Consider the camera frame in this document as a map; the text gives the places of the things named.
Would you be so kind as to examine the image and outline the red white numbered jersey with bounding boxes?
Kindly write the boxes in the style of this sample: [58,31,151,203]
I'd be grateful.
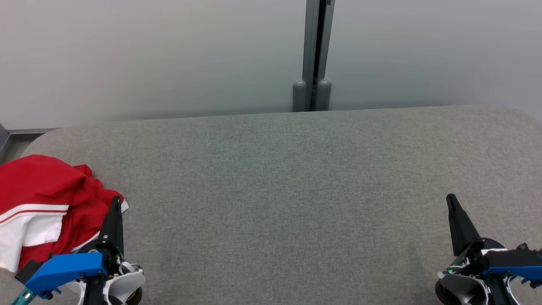
[0,155,93,272]

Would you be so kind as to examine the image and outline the grey rounded post foot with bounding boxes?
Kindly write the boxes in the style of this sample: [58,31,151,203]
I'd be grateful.
[293,80,307,112]
[314,79,332,111]

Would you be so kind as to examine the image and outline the red white-striped shorts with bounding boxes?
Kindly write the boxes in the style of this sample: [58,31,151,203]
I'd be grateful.
[19,165,130,268]

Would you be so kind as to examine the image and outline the teal left camera connector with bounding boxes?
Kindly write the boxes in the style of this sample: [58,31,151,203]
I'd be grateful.
[11,288,36,305]

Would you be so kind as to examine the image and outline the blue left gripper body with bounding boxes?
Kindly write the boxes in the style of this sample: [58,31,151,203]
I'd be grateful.
[25,239,124,296]

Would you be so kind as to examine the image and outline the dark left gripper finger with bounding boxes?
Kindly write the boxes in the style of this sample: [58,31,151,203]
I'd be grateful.
[100,196,124,255]

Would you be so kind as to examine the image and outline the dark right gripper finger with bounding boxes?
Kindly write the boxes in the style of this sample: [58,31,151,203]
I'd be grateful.
[446,194,481,257]

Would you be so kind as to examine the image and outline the grey metal partition post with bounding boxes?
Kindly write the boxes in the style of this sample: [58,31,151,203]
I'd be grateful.
[302,0,336,111]

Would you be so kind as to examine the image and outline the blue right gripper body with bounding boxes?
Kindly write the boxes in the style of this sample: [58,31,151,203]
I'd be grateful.
[455,238,542,285]

